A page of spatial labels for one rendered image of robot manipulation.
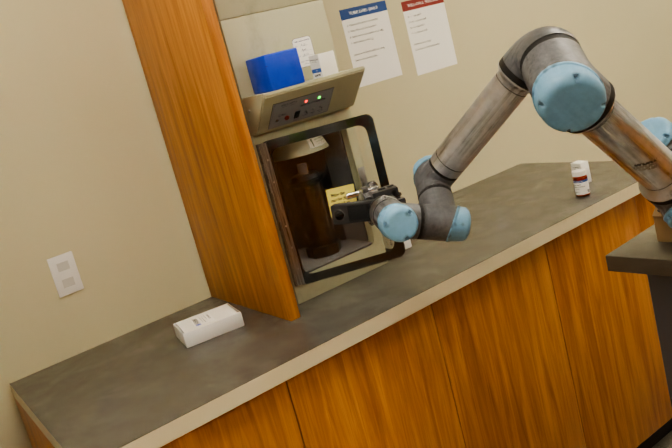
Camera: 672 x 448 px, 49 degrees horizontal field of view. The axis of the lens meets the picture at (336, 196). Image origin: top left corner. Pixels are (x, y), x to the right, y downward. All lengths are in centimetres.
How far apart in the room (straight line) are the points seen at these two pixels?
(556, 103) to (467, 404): 101
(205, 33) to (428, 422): 112
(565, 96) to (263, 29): 92
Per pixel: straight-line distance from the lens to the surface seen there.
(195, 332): 196
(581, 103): 136
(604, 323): 248
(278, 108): 189
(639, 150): 151
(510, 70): 149
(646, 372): 270
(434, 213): 154
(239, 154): 185
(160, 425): 160
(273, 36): 200
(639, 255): 187
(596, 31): 363
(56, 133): 221
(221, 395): 163
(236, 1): 197
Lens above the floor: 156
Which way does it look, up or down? 11 degrees down
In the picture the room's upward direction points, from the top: 15 degrees counter-clockwise
